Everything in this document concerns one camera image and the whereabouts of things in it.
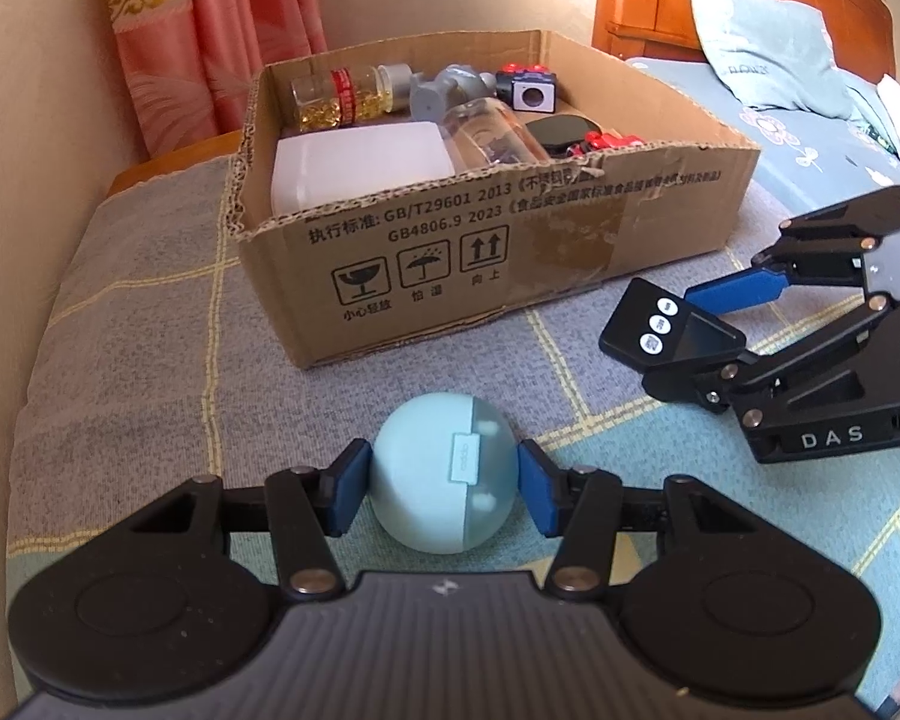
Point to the brown cardboard box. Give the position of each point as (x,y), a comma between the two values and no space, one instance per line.
(435,285)

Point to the glass bottle with gold capsules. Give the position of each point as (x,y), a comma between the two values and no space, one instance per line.
(319,94)

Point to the wooden bed headboard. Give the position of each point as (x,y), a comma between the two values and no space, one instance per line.
(645,0)

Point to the light blue pillow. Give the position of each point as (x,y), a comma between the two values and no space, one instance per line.
(765,37)

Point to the black cube toy red buttons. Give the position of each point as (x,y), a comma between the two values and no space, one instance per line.
(532,96)

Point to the clear glass jar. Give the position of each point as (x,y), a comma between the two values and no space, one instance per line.
(487,127)

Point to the grey cat figurine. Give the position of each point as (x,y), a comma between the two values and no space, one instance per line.
(427,94)

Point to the pink patterned curtain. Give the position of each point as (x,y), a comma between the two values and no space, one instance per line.
(217,30)

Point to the black device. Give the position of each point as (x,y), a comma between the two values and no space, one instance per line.
(634,319)

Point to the wooden bedside table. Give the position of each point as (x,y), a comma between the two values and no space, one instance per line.
(165,165)

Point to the red toy car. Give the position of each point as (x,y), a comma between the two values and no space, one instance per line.
(607,141)

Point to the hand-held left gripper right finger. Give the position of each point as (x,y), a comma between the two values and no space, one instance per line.
(540,491)

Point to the white plastic box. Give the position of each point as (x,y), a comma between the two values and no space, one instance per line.
(360,165)

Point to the grey plaid cloth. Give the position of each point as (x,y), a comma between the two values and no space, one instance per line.
(157,330)

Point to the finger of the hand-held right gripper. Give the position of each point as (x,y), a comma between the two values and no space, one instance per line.
(795,360)
(742,289)

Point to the light blue printed bedsheet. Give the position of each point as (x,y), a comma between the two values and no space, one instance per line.
(817,142)

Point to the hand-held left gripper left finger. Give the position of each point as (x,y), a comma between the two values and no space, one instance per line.
(349,487)

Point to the black round lid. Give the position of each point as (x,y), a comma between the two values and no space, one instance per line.
(559,131)

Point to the light blue round case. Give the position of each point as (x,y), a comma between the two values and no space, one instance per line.
(420,480)

